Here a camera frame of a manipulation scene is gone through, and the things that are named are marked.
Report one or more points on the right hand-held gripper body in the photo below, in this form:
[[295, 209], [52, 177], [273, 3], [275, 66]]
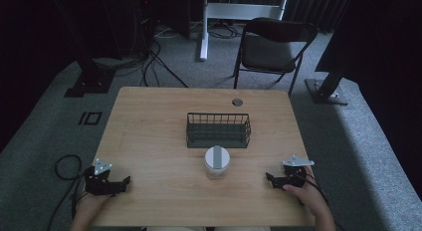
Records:
[[294, 174]]

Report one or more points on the person's left hand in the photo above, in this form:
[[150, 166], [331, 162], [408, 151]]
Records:
[[90, 204]]

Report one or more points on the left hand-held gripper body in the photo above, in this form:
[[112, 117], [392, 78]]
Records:
[[98, 183]]

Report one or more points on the clear jar with white lid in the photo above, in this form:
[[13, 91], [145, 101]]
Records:
[[217, 159]]

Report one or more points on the person's right hand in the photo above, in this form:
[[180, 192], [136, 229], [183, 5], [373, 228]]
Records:
[[307, 194]]

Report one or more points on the white desk frame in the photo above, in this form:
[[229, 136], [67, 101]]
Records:
[[232, 11]]

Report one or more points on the black folding chair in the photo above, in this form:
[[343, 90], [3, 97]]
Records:
[[268, 51]]

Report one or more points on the black metal stand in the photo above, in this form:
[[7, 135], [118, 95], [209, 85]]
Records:
[[326, 90], [89, 80]]

